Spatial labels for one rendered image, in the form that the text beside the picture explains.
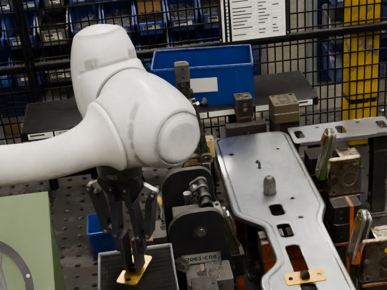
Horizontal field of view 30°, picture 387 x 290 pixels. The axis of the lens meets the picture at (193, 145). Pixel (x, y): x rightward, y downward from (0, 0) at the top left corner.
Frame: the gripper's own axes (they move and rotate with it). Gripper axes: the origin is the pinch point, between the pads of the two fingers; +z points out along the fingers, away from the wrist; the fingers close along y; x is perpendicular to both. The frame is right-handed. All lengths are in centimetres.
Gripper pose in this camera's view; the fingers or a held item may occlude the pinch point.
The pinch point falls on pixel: (132, 251)
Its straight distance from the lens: 129.8
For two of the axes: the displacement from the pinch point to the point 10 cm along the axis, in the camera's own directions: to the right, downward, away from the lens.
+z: 0.8, 8.8, 4.7
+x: 3.1, -4.7, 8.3
